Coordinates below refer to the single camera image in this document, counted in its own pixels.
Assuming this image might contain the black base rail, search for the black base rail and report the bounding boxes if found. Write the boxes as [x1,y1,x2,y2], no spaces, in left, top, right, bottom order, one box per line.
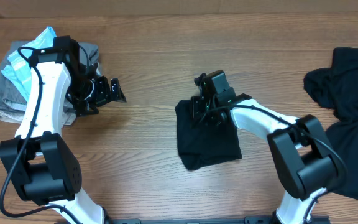
[104,215,331,224]

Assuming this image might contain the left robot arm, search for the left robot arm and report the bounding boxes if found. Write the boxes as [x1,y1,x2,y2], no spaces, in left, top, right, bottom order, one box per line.
[0,44,126,223]

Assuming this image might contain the light blue folded shirt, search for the light blue folded shirt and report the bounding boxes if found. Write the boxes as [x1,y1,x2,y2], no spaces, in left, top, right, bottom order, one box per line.
[1,27,57,101]

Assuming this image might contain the black clothes pile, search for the black clothes pile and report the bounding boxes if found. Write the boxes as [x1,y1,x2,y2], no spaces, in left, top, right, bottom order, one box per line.
[303,47,358,200]

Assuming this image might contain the black t-shirt with label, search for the black t-shirt with label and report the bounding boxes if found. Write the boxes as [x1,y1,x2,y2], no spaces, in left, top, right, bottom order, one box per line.
[175,100,242,171]

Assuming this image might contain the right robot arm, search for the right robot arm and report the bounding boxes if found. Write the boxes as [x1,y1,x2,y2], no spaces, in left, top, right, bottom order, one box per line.
[191,70,347,224]

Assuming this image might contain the beige folded garment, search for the beige folded garment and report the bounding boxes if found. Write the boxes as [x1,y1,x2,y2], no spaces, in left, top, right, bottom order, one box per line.
[0,110,76,126]

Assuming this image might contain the grey folded garment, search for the grey folded garment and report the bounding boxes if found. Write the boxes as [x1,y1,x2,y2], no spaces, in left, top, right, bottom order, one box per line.
[0,41,99,114]

